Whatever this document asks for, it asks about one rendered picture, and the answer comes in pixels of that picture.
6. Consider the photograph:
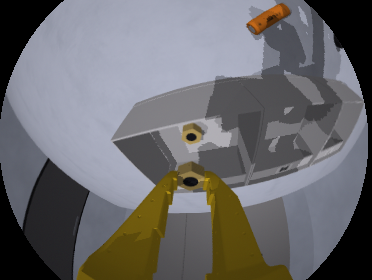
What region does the gold hex nut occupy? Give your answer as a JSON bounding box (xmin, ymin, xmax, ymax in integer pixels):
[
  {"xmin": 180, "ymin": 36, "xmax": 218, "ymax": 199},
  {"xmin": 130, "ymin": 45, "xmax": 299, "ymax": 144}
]
[
  {"xmin": 177, "ymin": 161, "xmax": 205, "ymax": 191},
  {"xmin": 182, "ymin": 123, "xmax": 202, "ymax": 144}
]

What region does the black hex nut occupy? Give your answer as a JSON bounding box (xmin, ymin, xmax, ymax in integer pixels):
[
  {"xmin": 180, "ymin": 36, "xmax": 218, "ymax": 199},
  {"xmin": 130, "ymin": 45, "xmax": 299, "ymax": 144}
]
[{"xmin": 334, "ymin": 34, "xmax": 343, "ymax": 49}]

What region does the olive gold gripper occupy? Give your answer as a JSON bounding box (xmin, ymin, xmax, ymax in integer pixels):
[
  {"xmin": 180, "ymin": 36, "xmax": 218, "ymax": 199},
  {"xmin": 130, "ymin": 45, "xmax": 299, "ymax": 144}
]
[{"xmin": 76, "ymin": 171, "xmax": 293, "ymax": 280}]

